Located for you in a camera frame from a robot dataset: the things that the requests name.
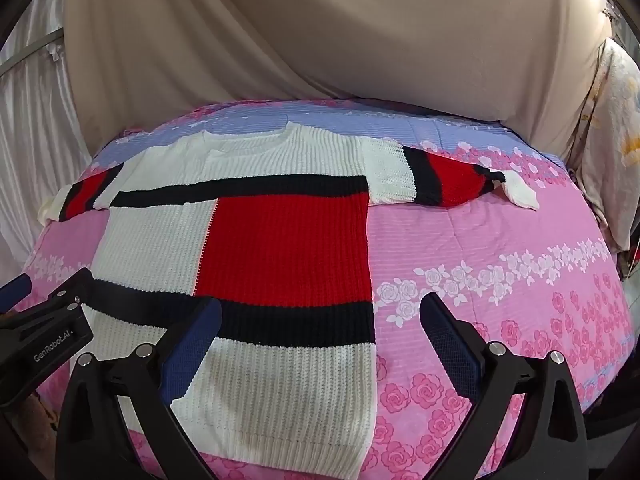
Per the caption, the pink floral bed sheet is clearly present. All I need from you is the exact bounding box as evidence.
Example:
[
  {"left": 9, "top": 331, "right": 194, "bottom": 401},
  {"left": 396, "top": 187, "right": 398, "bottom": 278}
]
[{"left": 20, "top": 97, "right": 632, "bottom": 480}]

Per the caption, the pale floral quilt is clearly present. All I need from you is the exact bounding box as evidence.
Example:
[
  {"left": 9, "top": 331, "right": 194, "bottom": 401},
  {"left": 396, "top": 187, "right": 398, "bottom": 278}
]
[{"left": 570, "top": 37, "right": 640, "bottom": 256}]

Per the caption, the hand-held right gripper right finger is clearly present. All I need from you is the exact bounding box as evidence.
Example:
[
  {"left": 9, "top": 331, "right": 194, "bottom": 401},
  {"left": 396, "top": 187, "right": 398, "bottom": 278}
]
[{"left": 419, "top": 291, "right": 590, "bottom": 480}]

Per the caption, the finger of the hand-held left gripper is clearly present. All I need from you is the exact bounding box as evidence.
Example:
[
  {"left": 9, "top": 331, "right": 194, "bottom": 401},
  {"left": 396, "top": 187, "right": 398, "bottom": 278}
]
[
  {"left": 0, "top": 267, "right": 96, "bottom": 332},
  {"left": 0, "top": 272, "right": 34, "bottom": 312}
]

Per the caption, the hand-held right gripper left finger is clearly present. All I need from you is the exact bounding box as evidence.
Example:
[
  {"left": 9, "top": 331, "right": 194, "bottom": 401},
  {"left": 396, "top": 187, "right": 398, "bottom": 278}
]
[{"left": 54, "top": 296, "right": 224, "bottom": 480}]

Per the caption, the white satin curtain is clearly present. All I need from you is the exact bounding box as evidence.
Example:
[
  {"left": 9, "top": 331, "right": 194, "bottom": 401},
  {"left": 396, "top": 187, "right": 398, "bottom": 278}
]
[{"left": 0, "top": 0, "right": 95, "bottom": 271}]

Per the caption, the beige draped cloth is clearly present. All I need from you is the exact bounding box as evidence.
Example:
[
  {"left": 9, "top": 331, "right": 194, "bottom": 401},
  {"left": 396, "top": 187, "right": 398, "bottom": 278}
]
[{"left": 62, "top": 0, "right": 621, "bottom": 171}]

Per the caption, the white red black knit sweater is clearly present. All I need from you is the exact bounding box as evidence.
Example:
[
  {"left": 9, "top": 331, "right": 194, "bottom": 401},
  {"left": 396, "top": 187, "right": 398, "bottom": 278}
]
[{"left": 39, "top": 122, "right": 541, "bottom": 480}]

